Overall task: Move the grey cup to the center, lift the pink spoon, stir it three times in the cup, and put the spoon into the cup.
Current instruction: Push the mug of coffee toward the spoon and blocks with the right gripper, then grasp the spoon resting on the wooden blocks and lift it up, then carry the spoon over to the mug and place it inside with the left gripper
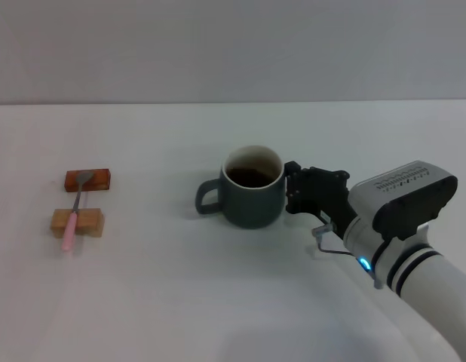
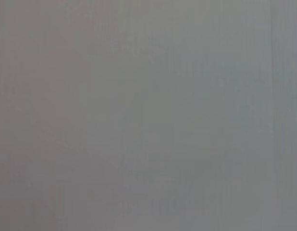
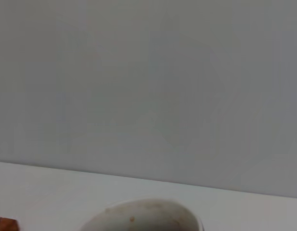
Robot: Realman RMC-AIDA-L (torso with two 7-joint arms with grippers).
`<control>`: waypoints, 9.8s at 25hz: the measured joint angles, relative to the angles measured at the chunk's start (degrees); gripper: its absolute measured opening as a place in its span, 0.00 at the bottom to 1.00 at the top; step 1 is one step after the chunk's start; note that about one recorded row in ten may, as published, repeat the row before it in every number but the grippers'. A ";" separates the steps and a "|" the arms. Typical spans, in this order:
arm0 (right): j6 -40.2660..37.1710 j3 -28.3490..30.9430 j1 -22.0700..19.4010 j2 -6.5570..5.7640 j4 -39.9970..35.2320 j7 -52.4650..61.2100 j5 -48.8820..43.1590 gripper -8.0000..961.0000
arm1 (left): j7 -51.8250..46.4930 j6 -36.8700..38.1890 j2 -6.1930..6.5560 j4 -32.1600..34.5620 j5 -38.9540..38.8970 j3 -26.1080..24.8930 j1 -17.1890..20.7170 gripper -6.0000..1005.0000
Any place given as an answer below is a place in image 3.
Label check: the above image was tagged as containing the dark grey ceramic cup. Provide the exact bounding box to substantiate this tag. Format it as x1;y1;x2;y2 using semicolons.
78;198;206;231

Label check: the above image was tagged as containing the reddish brown wooden block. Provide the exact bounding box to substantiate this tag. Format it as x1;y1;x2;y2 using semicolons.
0;216;19;231

